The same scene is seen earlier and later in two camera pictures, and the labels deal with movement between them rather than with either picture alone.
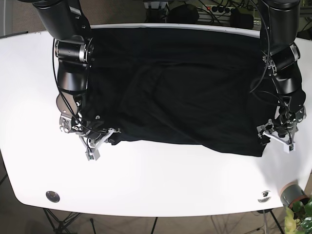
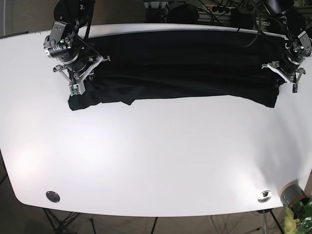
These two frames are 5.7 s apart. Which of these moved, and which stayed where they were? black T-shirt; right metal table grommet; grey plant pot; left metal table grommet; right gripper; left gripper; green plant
Moved: black T-shirt; right gripper; left gripper
Stayed: left metal table grommet; grey plant pot; right metal table grommet; green plant
